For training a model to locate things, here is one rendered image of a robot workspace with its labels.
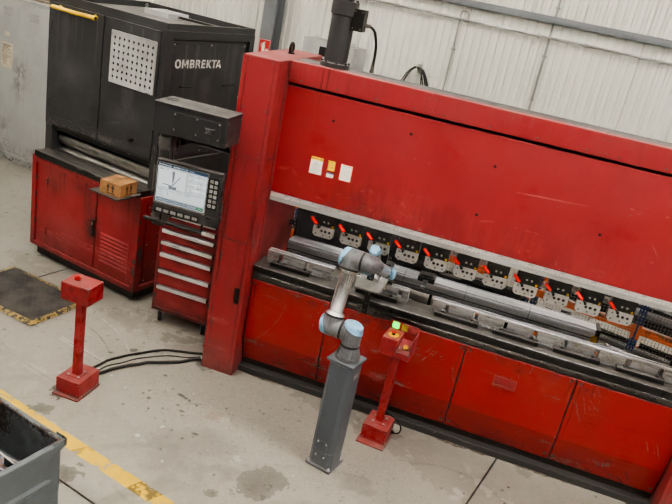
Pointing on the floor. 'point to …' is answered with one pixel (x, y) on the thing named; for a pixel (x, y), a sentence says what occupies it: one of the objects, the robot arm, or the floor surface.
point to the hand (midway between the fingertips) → (374, 277)
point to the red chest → (185, 272)
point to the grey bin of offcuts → (28, 458)
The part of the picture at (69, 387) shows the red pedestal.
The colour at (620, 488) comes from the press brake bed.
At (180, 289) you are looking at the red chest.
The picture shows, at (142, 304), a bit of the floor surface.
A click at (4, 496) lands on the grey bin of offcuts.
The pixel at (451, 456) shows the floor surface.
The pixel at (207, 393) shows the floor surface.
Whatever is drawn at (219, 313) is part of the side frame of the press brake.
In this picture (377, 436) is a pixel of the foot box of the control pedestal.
